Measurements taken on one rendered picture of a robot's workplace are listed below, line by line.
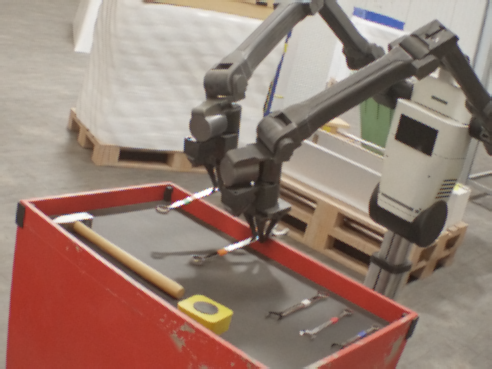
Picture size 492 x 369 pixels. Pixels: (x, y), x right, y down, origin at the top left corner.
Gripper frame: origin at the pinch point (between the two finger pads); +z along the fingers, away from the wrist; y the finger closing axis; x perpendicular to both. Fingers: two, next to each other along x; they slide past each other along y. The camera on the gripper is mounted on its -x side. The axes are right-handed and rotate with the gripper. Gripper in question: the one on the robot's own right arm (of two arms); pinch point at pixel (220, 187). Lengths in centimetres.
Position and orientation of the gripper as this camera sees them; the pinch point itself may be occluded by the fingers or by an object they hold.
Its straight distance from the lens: 174.0
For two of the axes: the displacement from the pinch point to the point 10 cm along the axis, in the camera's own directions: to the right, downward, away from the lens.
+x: 6.7, -2.8, 6.9
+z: -1.0, 8.9, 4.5
